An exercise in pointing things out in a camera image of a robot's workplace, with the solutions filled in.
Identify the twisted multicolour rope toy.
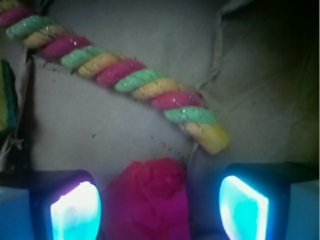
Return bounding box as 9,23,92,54
0,0,230,155

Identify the brown paper bag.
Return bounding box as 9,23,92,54
0,0,320,176

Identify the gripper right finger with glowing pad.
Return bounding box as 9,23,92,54
186,162,320,240

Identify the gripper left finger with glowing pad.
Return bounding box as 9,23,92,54
0,170,102,240

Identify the yellow sponge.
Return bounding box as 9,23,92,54
0,59,18,137

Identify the red paper ball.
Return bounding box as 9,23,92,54
101,157,191,240

